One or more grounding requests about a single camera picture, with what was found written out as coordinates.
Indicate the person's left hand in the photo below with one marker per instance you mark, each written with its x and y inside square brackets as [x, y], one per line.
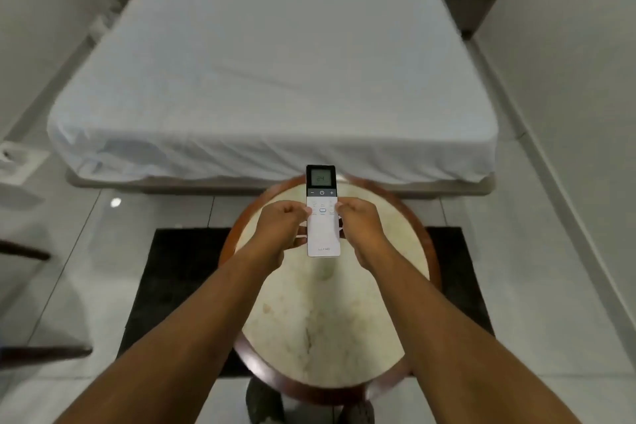
[275, 235]

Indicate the round marble wooden-rimmed table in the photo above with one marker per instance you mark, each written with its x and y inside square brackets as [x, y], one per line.
[323, 329]

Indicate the black floor rug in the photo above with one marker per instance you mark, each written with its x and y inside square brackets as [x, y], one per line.
[174, 289]

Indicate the dark wooden chair leg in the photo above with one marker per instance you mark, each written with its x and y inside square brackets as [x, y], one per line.
[25, 250]
[44, 356]

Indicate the person's right hand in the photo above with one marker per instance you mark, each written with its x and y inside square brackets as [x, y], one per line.
[365, 235]

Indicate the beige bed base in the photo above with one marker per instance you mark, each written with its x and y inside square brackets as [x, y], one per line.
[174, 186]

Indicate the white AC remote control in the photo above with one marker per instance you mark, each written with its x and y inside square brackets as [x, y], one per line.
[323, 235]

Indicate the person's left forearm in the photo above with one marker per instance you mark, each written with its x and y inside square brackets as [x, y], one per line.
[184, 339]

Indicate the bed with white sheet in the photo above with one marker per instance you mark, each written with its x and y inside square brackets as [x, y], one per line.
[273, 66]

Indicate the person's right forearm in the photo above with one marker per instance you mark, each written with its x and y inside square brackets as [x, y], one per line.
[457, 344]

